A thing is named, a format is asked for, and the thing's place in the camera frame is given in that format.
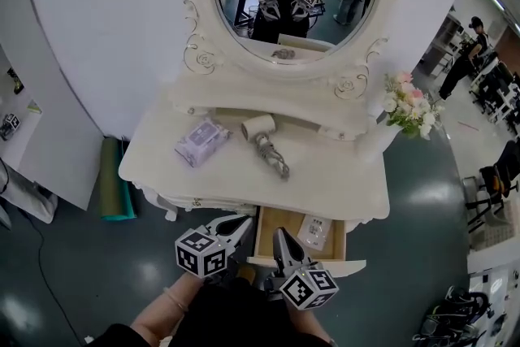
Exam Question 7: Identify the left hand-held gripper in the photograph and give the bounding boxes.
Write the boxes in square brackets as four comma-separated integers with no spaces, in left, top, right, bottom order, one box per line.
[175,214,255,280]

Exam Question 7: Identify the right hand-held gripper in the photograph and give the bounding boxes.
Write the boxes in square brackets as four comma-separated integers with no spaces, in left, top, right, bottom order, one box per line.
[264,228,340,311]

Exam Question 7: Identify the wooden drawer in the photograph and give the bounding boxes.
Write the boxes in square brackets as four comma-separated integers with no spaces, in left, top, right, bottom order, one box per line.
[247,206,368,277]

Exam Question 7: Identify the cream hair dryer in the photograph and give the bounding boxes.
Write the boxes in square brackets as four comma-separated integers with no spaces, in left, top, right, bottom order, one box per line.
[240,113,292,182]

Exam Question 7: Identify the person's right forearm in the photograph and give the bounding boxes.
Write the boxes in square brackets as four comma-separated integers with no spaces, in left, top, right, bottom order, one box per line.
[284,298,340,346]

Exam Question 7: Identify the person's left forearm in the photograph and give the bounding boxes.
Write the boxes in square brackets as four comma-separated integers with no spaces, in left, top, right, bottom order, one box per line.
[129,274,212,338]

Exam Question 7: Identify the white dressing table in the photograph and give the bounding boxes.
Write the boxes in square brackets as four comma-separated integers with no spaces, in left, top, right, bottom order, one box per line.
[117,0,392,235]

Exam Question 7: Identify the pale paper packet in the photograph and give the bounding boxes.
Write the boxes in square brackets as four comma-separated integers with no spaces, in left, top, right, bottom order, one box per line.
[296,214,330,250]

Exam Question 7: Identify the person's brown shoe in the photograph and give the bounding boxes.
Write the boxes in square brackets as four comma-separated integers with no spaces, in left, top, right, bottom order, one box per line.
[236,264,256,284]

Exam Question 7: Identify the person's black clothing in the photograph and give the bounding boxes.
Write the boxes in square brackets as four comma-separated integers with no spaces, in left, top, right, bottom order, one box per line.
[84,275,338,347]

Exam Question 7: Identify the purple wet wipes pack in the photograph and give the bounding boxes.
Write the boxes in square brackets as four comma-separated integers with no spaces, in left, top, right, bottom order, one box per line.
[174,116,233,170]

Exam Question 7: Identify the teal rolled mat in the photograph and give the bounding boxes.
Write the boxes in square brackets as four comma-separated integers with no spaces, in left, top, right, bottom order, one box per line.
[101,140,137,221]

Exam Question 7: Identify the white vase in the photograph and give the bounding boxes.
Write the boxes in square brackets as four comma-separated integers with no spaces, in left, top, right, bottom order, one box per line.
[357,119,403,166]

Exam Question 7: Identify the pile of black headgear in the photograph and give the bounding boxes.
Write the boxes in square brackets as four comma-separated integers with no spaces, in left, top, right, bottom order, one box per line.
[412,284,509,347]

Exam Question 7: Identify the white shelf unit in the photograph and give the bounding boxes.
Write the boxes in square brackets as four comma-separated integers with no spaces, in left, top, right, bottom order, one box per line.
[0,40,105,212]

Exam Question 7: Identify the pink white flower bouquet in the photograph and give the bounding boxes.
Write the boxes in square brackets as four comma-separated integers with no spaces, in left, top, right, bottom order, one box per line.
[381,71,446,141]

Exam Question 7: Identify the white padded bundle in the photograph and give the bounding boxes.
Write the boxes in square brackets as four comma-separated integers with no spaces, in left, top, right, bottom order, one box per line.
[0,164,59,224]

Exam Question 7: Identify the black orange desk chair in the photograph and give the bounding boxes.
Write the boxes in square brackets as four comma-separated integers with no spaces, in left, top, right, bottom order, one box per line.
[462,164,520,235]

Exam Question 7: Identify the idle hand-held gripper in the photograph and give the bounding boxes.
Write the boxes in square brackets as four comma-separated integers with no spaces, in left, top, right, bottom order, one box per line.
[0,112,21,141]

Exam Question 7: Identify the row of black office chairs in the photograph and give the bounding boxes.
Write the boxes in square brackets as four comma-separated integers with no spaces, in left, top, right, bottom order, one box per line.
[469,63,520,131]

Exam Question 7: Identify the small table lamp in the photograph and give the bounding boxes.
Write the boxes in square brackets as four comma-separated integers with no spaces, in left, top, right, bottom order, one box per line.
[6,67,25,95]

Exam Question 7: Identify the thin wrist bracelet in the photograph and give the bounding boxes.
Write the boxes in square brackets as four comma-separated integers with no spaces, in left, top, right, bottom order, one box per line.
[162,287,190,314]

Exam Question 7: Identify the black floor cable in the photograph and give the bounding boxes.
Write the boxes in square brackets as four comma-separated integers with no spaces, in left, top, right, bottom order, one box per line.
[18,206,89,338]

